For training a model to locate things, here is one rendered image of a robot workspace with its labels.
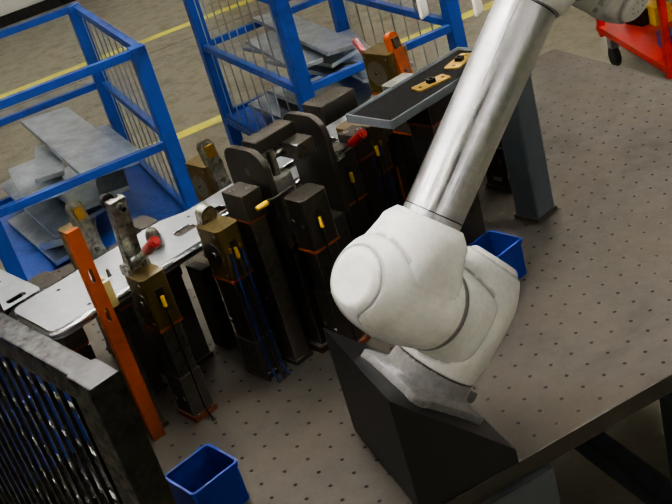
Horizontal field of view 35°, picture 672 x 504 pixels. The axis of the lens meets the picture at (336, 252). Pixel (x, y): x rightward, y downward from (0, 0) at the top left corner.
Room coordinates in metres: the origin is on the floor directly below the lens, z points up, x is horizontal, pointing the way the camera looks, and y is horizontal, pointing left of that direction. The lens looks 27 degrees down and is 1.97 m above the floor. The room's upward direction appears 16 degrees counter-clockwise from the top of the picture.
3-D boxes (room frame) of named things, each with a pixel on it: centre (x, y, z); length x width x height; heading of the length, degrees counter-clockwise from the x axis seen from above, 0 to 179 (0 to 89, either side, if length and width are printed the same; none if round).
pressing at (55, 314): (2.34, 0.08, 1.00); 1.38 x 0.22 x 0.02; 126
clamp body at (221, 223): (1.99, 0.21, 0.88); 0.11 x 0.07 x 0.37; 36
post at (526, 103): (2.34, -0.50, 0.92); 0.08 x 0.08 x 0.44; 36
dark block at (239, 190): (2.02, 0.15, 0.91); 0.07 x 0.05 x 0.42; 36
